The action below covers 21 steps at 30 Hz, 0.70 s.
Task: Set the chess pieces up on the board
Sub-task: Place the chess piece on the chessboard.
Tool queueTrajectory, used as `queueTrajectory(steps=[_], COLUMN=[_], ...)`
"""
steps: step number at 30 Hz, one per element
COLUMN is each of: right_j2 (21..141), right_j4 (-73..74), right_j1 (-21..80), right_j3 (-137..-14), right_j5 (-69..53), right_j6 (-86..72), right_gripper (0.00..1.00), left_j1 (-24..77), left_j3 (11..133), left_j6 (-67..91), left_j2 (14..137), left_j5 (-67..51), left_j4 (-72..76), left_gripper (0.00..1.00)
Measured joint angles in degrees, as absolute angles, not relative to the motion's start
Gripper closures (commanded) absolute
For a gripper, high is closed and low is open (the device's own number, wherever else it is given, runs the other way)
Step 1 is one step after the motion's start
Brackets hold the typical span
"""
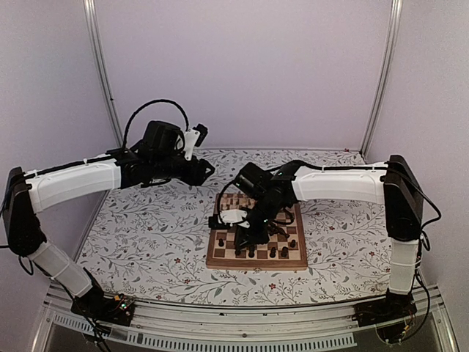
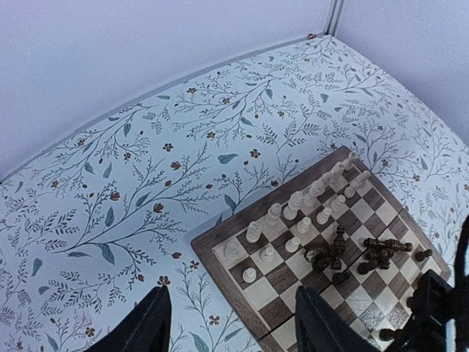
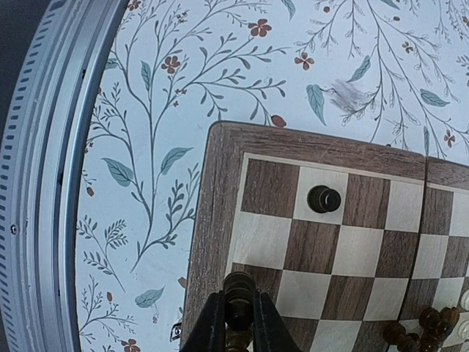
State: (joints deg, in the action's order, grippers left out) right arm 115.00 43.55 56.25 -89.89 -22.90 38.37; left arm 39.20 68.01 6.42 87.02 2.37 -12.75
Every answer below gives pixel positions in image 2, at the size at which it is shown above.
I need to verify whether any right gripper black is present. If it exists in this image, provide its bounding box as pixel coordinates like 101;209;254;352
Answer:
388;271;468;351

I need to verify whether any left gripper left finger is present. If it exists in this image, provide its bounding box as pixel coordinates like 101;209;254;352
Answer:
86;287;171;352

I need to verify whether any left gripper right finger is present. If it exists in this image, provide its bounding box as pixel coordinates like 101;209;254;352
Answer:
295;286;377;352

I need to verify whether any dark pawn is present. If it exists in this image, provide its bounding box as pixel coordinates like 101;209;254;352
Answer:
414;249;433;263

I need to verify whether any dark piece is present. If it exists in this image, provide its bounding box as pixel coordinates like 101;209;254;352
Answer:
379;329;403;341

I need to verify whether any wooden chess board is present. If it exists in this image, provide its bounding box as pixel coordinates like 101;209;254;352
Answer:
191;147;451;351

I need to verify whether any pile of dark pieces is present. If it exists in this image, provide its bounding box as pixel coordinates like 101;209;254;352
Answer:
304;224;413;285

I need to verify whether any row of white pieces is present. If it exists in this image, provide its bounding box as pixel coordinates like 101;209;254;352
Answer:
213;154;382;293

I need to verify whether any floral patterned table mat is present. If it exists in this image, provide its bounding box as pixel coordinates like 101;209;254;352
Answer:
1;35;468;351

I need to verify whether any right aluminium frame post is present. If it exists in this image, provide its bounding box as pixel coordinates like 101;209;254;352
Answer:
323;0;345;36

